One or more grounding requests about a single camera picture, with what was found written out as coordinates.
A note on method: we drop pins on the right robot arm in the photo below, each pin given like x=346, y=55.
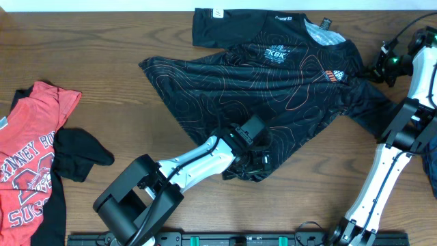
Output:
x=410, y=128

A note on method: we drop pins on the red printed t-shirt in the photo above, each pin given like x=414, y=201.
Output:
x=27, y=154

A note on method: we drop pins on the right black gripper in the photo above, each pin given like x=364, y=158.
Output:
x=375, y=71

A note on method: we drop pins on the black mounting rail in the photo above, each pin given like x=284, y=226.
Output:
x=180, y=239

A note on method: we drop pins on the dark navy blue garment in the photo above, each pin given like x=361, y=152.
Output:
x=429, y=163

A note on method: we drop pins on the plain black garment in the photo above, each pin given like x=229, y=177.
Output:
x=76, y=152

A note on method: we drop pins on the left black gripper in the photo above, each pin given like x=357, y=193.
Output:
x=258, y=169

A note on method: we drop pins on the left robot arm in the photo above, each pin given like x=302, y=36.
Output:
x=138, y=202

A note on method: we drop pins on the black orange-patterned jersey shirt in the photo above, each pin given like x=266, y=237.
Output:
x=295, y=75

